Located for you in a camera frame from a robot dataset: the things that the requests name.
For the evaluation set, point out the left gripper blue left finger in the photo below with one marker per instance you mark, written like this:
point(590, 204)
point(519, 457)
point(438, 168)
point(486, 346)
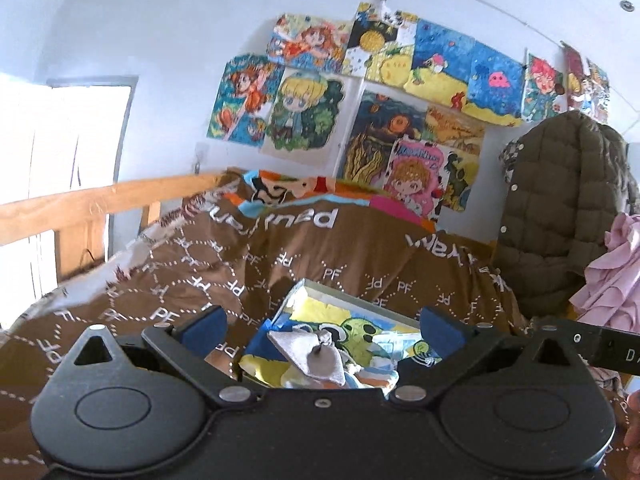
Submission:
point(183, 350)

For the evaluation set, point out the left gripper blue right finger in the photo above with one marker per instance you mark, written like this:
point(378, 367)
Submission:
point(463, 348)

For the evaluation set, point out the person right hand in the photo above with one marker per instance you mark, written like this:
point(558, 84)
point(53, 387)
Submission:
point(632, 436)

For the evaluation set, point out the pink cloth garment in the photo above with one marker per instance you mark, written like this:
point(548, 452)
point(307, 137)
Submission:
point(610, 297)

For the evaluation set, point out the brown patterned duvet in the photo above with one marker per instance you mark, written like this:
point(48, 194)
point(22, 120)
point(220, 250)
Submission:
point(242, 246)

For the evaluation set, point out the grey tray with frog picture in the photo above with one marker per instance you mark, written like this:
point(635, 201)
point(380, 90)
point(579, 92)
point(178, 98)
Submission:
point(359, 329)

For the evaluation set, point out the pink anime girl poster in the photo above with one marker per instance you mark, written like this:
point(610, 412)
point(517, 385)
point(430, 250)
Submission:
point(416, 176)

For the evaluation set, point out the olive quilted jacket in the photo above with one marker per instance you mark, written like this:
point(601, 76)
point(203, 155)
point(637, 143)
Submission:
point(570, 179)

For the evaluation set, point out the anime girl swimming poster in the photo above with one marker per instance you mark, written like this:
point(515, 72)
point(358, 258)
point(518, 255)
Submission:
point(244, 100)

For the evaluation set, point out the blond boy cartoon poster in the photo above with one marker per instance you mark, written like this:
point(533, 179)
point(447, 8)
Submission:
point(306, 117)

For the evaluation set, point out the starry night painting poster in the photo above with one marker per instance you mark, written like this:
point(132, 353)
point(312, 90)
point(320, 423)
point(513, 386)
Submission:
point(379, 123)

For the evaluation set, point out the red-haired kid poster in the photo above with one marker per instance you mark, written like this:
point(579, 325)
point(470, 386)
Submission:
point(543, 95)

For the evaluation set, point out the underwater yellow sand poster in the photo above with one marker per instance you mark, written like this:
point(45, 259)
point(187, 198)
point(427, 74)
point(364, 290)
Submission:
point(434, 63)

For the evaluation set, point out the orange-haired girl top poster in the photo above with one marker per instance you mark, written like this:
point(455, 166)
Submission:
point(309, 43)

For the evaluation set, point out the wooden bed rail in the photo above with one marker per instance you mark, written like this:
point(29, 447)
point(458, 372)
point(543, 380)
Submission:
point(78, 219)

